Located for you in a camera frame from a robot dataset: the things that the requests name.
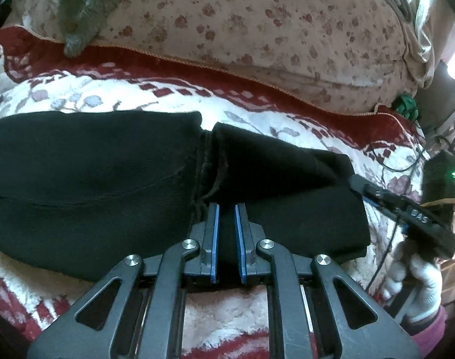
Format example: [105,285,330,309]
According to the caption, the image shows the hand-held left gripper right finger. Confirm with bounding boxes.
[234,203,423,359]

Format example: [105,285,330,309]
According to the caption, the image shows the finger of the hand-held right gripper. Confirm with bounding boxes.
[348,175,402,210]
[365,194,410,232]

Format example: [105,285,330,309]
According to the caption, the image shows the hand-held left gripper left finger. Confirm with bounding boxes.
[27,203,221,359]

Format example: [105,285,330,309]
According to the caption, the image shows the black pants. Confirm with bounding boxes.
[0,110,370,283]

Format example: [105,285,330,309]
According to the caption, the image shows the person's right forearm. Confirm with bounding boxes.
[401,305,450,359]

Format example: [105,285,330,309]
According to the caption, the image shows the person's right hand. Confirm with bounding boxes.
[379,247,443,323]

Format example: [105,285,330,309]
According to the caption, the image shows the green object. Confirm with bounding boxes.
[392,94,420,122]

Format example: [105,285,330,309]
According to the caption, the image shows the dark furniture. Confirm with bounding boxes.
[416,60,455,146]

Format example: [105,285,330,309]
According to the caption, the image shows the beige satin cloth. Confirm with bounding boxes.
[362,0,443,90]

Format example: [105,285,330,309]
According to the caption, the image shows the white and red floral blanket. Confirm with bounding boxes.
[0,26,455,359]

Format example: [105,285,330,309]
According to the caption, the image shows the floral patterned pillow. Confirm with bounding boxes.
[7,0,419,116]

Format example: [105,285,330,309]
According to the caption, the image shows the grey towel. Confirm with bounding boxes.
[59,0,138,57]

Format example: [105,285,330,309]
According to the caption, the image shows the black cable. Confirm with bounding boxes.
[364,135,443,292]

